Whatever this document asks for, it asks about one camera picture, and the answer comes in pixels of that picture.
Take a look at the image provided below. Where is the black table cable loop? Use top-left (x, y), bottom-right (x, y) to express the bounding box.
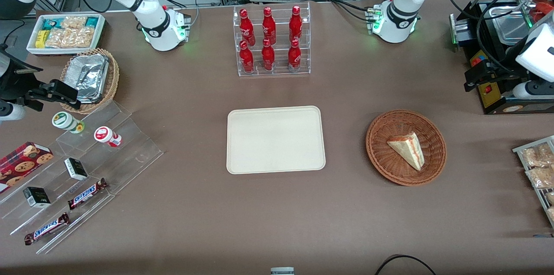
top-left (374, 254), bottom-right (438, 275)

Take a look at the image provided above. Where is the black food warmer machine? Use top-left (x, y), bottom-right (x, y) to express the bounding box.
top-left (449, 0), bottom-right (554, 115)

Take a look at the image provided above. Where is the light wicker basket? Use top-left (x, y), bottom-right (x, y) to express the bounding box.
top-left (60, 48), bottom-right (120, 115)

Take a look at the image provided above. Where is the red lid yogurt cup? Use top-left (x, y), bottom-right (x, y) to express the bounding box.
top-left (94, 126), bottom-right (123, 148)

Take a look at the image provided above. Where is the brown wicker basket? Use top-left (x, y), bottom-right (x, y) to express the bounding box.
top-left (366, 110), bottom-right (447, 187)

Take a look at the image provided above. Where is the clear acrylic step shelf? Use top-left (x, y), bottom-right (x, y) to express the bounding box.
top-left (55, 101), bottom-right (164, 198)
top-left (0, 140), bottom-right (116, 255)

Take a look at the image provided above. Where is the white rectangular snack bin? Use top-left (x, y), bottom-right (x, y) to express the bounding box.
top-left (26, 13), bottom-right (107, 57)

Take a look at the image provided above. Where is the green lid yogurt cup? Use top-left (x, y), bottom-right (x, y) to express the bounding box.
top-left (52, 111), bottom-right (85, 134)

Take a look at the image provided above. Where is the triangular sandwich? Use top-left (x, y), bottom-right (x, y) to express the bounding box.
top-left (387, 131), bottom-right (426, 171)

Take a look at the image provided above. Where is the Snickers chocolate bar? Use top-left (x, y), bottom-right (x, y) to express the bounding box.
top-left (24, 212), bottom-right (71, 246)
top-left (67, 178), bottom-right (109, 210)

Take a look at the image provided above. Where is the red sausage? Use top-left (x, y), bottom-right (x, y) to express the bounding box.
top-left (530, 3), bottom-right (554, 23)

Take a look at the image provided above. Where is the clear bag of crackers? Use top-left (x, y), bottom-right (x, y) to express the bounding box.
top-left (45, 27), bottom-right (95, 49)
top-left (61, 16), bottom-right (87, 29)

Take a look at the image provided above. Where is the red cola bottle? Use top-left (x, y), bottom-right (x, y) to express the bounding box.
top-left (262, 7), bottom-right (277, 45)
top-left (288, 39), bottom-right (302, 72)
top-left (261, 39), bottom-right (276, 72)
top-left (239, 40), bottom-right (254, 74)
top-left (239, 9), bottom-right (256, 47)
top-left (289, 5), bottom-right (303, 43)

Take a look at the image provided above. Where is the steel pan in warmer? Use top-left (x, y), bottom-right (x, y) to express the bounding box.
top-left (491, 4), bottom-right (535, 46)

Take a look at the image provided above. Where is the red tartan cookie box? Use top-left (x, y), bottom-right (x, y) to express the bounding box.
top-left (0, 142), bottom-right (55, 194)

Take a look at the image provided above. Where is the clear acrylic bottle rack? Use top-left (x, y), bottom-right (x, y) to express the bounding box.
top-left (233, 2), bottom-right (311, 77)

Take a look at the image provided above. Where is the beige plastic serving tray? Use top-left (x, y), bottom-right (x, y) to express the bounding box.
top-left (226, 106), bottom-right (326, 175)

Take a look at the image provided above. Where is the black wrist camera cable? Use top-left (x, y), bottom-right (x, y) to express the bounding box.
top-left (445, 0), bottom-right (554, 74)

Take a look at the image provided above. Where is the small black carton box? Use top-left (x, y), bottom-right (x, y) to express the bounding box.
top-left (64, 158), bottom-right (89, 181)
top-left (23, 187), bottom-right (52, 209)

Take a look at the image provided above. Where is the grey metal snack rack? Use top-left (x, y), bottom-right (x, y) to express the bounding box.
top-left (512, 135), bottom-right (554, 229)

